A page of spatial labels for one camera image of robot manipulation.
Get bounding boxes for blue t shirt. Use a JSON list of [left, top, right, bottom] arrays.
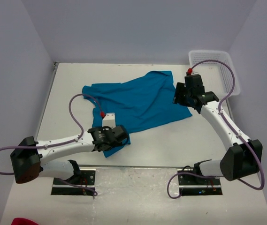
[[81, 70, 193, 159]]

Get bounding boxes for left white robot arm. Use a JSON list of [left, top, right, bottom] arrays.
[[10, 125, 129, 184]]

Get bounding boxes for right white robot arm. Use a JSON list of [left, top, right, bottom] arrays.
[[173, 74, 262, 184]]

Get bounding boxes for white plastic basket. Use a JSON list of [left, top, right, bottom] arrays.
[[189, 50, 236, 99]]

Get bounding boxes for red cloth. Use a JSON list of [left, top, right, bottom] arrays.
[[11, 217, 38, 225]]

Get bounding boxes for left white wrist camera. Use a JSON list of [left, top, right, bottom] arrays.
[[100, 111, 116, 128]]

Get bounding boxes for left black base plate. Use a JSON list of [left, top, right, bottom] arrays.
[[51, 169, 96, 197]]

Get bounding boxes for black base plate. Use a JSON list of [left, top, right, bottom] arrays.
[[178, 175, 223, 196], [51, 169, 96, 197]]

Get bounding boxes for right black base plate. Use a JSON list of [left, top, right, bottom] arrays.
[[178, 175, 223, 196]]

